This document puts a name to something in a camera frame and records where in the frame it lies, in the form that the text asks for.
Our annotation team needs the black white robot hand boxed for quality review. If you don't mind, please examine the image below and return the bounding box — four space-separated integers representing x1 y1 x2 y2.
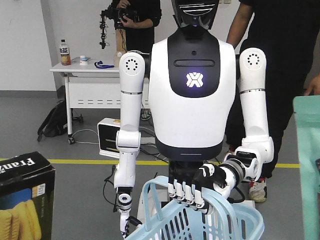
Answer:
168 161 227 209

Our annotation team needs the light blue plastic basket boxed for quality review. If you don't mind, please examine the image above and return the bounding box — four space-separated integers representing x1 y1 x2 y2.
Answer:
127 176 265 240

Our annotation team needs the teal goji berry pouch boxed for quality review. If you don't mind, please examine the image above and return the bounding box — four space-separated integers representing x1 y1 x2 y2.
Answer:
293 95 320 240

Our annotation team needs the black Franzzi cookie box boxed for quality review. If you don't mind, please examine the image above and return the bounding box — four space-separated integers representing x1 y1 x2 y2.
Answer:
0 151 56 240

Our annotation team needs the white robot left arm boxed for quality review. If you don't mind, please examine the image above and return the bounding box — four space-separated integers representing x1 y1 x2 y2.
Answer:
114 51 145 189

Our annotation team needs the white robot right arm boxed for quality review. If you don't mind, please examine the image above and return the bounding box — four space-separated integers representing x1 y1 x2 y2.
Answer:
221 47 274 196

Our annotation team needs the white black charger box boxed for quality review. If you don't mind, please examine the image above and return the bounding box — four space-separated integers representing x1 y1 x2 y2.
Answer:
97 118 121 159

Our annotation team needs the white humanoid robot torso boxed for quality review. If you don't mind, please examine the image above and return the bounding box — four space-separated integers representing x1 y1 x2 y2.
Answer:
148 0 236 174

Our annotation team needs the white folding table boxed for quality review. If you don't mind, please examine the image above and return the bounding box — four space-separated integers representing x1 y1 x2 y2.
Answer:
50 60 147 145

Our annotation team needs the black backpack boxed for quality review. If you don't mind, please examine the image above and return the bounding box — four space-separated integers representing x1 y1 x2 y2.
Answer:
37 99 68 142

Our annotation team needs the tea drink bottle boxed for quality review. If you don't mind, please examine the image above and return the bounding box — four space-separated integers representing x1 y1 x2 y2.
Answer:
59 39 71 66

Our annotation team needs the seated person in black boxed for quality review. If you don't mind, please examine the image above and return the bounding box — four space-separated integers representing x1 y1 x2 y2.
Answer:
226 0 320 203

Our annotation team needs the person holding camera rig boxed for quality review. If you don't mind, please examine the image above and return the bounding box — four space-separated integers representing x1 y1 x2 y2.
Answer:
99 0 163 55

